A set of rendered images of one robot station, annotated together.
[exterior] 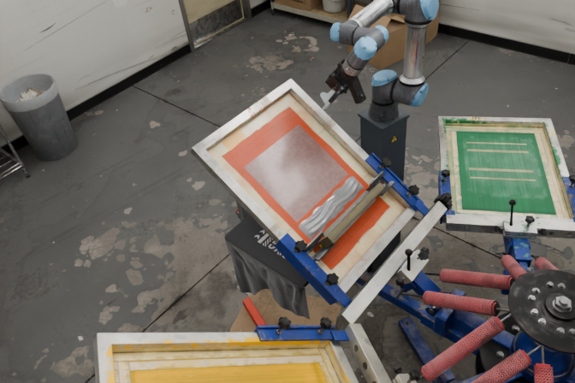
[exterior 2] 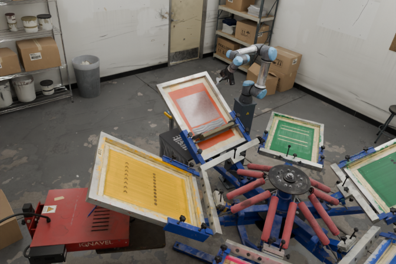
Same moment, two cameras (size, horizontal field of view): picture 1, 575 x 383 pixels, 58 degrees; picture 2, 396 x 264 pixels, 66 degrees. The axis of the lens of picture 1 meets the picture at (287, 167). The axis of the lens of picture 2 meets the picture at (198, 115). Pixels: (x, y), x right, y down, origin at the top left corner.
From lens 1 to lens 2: 0.81 m
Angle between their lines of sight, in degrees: 8
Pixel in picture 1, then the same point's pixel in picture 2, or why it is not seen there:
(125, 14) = (141, 39)
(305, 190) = (199, 116)
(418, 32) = (266, 65)
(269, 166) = (186, 102)
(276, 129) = (194, 89)
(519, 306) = (272, 174)
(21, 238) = (62, 127)
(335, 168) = (215, 112)
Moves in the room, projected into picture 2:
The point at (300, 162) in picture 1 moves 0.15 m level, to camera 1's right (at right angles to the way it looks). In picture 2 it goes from (200, 105) to (216, 107)
